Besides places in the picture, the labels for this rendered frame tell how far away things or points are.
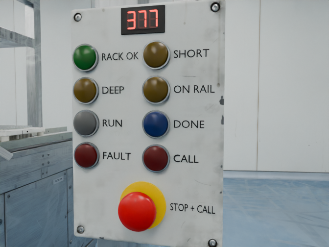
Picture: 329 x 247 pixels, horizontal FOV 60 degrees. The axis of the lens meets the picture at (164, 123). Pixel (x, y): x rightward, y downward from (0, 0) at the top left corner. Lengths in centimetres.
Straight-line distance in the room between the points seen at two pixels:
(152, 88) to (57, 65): 426
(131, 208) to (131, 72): 14
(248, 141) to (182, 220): 384
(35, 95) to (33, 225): 74
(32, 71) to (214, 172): 161
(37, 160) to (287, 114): 348
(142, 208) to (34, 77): 158
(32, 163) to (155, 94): 108
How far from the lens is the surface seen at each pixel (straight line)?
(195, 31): 30
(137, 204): 29
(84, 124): 32
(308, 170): 443
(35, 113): 181
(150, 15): 32
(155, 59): 30
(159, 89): 29
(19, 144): 126
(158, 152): 30
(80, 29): 34
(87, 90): 32
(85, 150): 33
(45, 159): 140
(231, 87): 409
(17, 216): 139
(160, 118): 29
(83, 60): 33
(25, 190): 140
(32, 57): 184
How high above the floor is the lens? 96
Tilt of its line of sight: 3 degrees down
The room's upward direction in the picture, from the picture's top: straight up
